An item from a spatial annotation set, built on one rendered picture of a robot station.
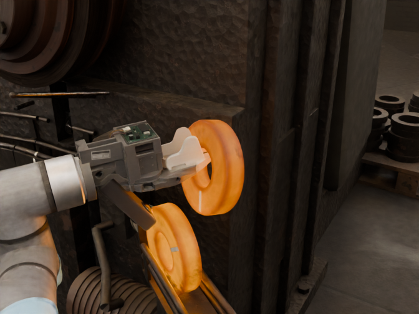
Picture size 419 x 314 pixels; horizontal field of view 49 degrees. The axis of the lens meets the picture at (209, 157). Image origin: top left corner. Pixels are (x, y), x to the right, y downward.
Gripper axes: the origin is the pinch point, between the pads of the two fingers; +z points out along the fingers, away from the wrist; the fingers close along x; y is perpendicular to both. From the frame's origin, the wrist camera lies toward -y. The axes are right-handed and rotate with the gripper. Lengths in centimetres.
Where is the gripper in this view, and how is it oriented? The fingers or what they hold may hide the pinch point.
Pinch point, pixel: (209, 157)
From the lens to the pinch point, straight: 73.7
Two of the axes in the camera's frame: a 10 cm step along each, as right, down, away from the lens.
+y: -0.6, -8.7, -4.8
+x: -4.0, -4.2, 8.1
